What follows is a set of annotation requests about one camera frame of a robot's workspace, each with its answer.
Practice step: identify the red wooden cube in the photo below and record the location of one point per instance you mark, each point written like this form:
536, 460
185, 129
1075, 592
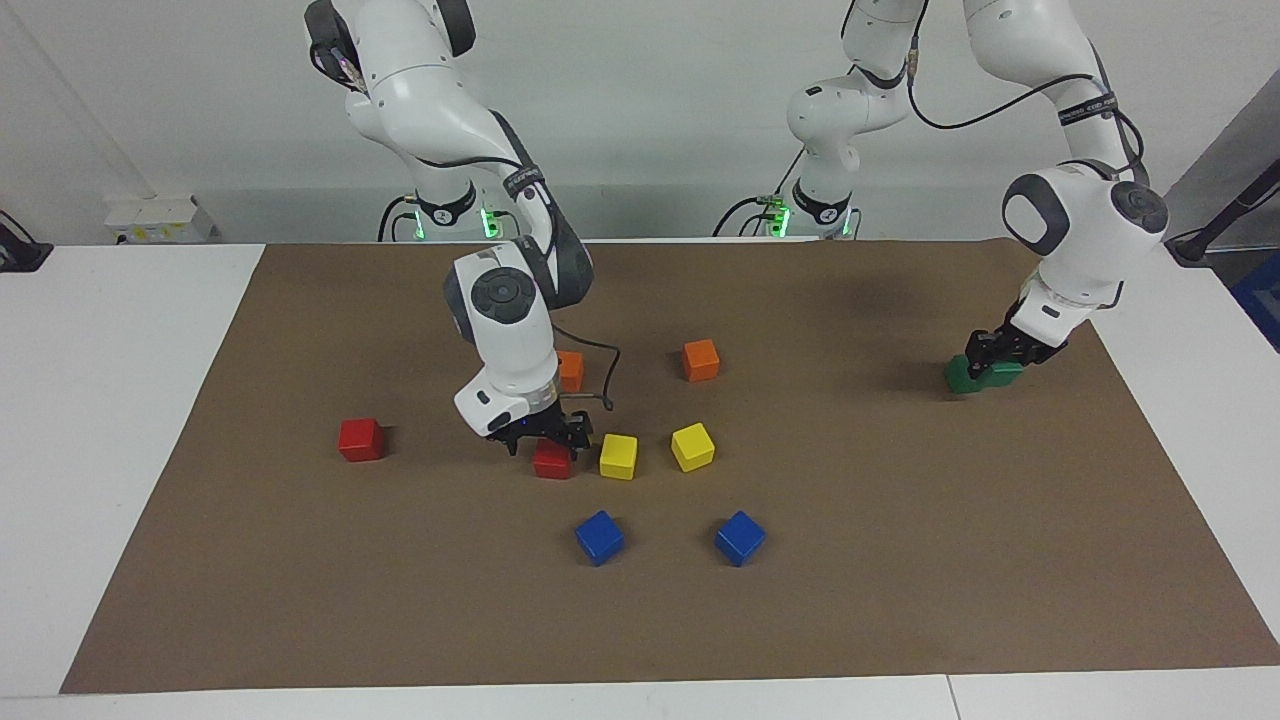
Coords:
550, 466
360, 440

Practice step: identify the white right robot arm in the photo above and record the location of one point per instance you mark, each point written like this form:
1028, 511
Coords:
510, 340

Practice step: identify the black stand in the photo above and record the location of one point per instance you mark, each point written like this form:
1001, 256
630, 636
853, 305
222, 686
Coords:
1195, 245

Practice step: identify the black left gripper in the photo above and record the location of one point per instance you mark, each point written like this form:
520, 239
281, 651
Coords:
1025, 345

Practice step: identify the green wooden cube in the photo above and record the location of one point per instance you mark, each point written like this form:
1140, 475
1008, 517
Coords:
958, 380
1003, 375

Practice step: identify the blue wooden cube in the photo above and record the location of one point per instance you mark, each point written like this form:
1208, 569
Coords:
740, 538
599, 537

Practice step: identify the brown table mat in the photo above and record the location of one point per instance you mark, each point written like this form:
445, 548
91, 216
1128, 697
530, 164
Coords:
400, 560

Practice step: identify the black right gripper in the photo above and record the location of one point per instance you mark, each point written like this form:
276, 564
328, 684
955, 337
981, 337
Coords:
550, 427

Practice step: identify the yellow wooden cube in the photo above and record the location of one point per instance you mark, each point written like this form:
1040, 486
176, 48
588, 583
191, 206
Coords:
693, 447
618, 456

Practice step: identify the black clamp base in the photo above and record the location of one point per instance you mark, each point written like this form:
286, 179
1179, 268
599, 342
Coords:
20, 255

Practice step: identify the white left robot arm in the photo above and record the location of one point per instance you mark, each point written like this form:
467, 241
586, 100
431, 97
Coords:
1080, 250

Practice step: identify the orange wooden cube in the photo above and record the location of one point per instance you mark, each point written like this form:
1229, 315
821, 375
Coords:
700, 360
573, 372

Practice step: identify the blue box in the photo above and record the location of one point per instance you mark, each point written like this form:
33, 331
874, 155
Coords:
1262, 300

